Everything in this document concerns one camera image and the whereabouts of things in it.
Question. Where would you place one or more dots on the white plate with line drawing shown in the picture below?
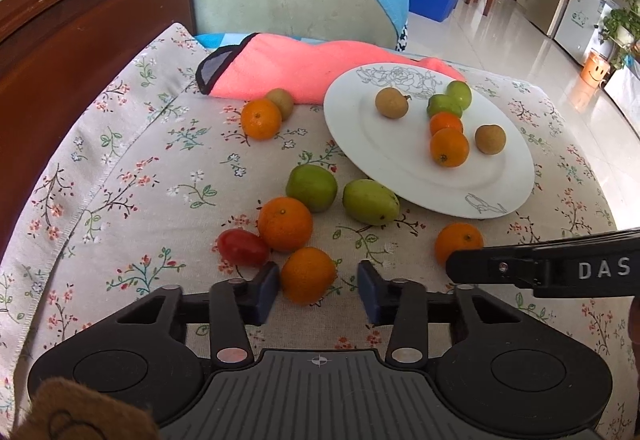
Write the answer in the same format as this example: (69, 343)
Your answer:
(380, 159)

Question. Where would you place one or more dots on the brown plush cloth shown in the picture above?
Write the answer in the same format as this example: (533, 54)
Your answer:
(65, 410)

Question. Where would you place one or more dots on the green potted plant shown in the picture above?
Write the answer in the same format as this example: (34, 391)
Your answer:
(622, 19)

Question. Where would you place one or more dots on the pink cloth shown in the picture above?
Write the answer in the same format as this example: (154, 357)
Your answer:
(300, 69)

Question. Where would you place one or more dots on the small orange mandarin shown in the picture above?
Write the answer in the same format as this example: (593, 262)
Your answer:
(261, 118)
(307, 275)
(284, 224)
(449, 147)
(445, 121)
(458, 242)

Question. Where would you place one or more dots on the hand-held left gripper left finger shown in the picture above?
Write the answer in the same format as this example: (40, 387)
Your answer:
(265, 292)

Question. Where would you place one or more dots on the dark wooden headboard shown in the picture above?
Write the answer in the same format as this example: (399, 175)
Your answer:
(75, 19)

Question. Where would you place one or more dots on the green jujube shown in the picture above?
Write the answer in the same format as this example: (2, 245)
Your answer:
(460, 92)
(311, 187)
(370, 201)
(442, 105)

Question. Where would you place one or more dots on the orange smiley bucket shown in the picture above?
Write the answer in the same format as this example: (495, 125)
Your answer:
(595, 67)

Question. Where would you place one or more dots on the brown longan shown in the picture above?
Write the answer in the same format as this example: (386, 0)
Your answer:
(490, 138)
(392, 102)
(282, 99)

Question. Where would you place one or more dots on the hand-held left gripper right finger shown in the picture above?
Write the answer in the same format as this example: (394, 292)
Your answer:
(367, 292)

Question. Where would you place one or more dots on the small white refrigerator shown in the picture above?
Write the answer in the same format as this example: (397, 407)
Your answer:
(582, 19)

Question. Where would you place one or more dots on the red cherry tomato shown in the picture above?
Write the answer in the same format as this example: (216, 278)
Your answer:
(243, 247)

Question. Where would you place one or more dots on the blue plastic bin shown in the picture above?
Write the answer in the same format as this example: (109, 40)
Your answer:
(432, 4)

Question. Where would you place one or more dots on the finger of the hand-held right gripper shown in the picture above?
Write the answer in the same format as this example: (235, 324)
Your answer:
(500, 265)

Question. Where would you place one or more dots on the floral tablecloth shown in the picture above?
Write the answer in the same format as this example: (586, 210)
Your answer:
(125, 159)

